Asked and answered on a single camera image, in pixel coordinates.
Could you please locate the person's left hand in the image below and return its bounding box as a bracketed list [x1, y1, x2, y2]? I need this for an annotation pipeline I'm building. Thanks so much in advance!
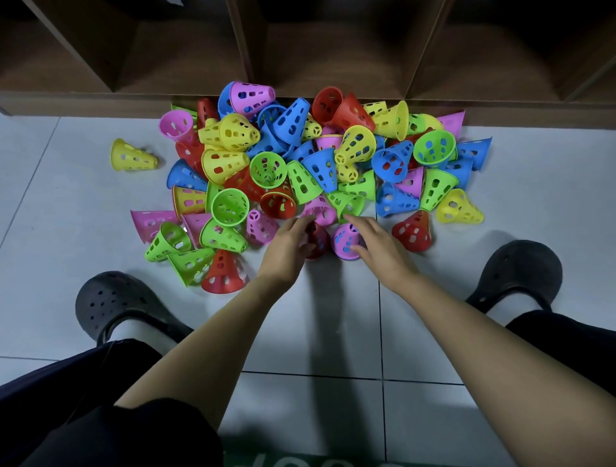
[257, 214, 317, 291]

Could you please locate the person's right hand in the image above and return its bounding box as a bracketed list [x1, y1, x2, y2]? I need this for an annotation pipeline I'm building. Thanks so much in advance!
[342, 214, 421, 295]

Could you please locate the purple perforated plastic cone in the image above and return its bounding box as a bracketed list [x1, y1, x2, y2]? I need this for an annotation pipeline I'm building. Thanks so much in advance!
[331, 222, 366, 262]

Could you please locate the dark red perforated cone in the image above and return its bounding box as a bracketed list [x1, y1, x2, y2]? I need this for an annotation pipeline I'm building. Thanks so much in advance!
[305, 222, 332, 261]

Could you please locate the person's right forearm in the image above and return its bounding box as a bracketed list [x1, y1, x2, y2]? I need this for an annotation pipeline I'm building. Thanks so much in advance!
[385, 274, 616, 467]

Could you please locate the person's left forearm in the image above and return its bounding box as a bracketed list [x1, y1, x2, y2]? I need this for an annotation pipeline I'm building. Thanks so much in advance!
[115, 274, 295, 432]

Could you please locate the pile of colourful perforated cones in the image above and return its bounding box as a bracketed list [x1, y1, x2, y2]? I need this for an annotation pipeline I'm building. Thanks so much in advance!
[130, 81, 493, 295]

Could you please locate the black right clog shoe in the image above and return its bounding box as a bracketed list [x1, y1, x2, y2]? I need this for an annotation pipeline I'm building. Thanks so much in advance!
[465, 240, 564, 314]

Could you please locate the black clog shoe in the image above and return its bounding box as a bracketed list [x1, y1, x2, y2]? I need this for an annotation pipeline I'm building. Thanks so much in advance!
[75, 271, 194, 348]
[465, 240, 564, 314]

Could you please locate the white right sock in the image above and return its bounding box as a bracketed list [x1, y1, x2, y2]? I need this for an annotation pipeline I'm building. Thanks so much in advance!
[485, 293, 543, 329]

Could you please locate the white sock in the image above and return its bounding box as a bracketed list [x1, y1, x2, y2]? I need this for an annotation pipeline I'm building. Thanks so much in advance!
[108, 318, 180, 358]
[485, 293, 543, 329]

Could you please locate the white left sock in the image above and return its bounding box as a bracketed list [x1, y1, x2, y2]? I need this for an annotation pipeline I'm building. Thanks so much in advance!
[108, 318, 180, 358]

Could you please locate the brown wooden shelf unit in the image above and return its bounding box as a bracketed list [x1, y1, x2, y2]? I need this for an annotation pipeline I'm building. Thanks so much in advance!
[0, 0, 616, 131]

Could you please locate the black left clog shoe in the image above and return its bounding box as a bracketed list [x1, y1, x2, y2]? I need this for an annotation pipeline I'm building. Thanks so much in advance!
[75, 271, 194, 348]

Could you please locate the lone yellow perforated cone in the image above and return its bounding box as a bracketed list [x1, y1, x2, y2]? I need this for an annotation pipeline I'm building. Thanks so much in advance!
[110, 138, 159, 172]

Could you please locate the dark right trouser leg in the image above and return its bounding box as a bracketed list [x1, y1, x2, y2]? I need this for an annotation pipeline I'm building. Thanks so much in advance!
[505, 310, 616, 398]

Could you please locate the dark trouser leg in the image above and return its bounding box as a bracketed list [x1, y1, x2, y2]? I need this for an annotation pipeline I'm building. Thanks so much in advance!
[0, 339, 225, 467]
[505, 310, 616, 398]

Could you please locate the dark left trouser leg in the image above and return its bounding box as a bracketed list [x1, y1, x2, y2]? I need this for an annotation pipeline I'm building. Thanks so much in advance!
[0, 339, 225, 467]

